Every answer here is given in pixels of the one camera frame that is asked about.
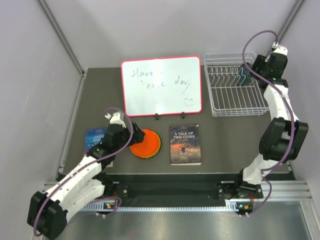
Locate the aluminium frame rail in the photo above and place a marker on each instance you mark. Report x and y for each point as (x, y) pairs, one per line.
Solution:
(275, 191)

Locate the Tale of Two Cities book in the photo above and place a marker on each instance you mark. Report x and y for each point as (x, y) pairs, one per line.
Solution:
(185, 149)

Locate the Jane Eyre book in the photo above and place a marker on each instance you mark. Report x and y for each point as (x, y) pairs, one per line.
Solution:
(93, 136)

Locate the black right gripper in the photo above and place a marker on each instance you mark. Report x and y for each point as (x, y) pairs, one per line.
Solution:
(259, 62)

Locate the white wire dish rack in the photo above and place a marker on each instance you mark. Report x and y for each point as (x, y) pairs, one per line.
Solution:
(227, 99)

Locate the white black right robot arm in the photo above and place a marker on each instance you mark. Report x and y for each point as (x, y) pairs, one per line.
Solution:
(283, 138)

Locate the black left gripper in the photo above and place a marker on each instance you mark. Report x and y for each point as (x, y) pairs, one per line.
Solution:
(137, 136)

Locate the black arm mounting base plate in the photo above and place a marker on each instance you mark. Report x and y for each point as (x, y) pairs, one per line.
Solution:
(178, 190)

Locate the lime green plate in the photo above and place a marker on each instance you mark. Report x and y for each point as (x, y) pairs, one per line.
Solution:
(151, 144)

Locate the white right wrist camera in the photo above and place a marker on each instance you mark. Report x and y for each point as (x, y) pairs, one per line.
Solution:
(276, 48)

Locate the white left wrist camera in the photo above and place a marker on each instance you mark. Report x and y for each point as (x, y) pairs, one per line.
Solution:
(116, 118)

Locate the pink framed whiteboard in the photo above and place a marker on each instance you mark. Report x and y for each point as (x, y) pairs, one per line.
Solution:
(162, 86)

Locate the orange plate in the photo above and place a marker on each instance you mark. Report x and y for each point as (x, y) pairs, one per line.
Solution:
(136, 148)

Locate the dark teal ceramic plate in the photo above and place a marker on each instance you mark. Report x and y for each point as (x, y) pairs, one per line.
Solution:
(243, 76)

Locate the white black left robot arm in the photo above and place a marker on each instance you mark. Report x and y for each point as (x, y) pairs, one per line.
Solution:
(50, 211)

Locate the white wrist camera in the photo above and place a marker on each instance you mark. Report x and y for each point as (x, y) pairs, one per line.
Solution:
(116, 118)
(276, 48)

